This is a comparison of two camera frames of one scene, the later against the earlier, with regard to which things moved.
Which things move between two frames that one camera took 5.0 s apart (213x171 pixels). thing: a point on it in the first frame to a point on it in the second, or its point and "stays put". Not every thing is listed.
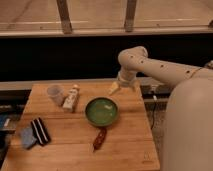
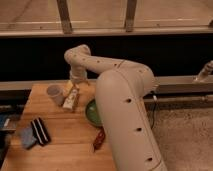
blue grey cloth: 28,139 stays put
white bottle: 72,92 stays put
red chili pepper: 100,137 stays put
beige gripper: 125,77 to 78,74
